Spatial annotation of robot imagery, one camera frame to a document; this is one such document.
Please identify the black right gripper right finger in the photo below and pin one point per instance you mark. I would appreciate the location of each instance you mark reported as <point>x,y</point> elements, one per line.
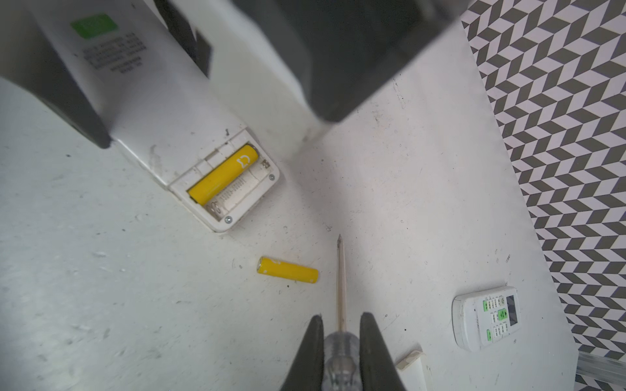
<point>377,368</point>

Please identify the white battery cover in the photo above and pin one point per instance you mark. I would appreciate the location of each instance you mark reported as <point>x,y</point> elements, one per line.
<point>412,371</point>

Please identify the yellow battery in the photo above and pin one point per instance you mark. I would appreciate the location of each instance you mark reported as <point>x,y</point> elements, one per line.
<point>222,176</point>
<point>286,270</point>

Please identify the clear handle screwdriver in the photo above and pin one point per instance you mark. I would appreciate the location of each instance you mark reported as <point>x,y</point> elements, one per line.
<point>341,348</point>

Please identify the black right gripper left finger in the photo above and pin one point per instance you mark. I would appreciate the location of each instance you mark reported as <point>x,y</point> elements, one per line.
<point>307,369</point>

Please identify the white air conditioner remote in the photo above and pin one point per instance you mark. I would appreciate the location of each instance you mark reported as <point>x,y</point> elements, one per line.
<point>155,102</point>

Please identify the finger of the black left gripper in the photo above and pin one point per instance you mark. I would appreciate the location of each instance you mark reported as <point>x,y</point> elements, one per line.
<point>29,61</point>

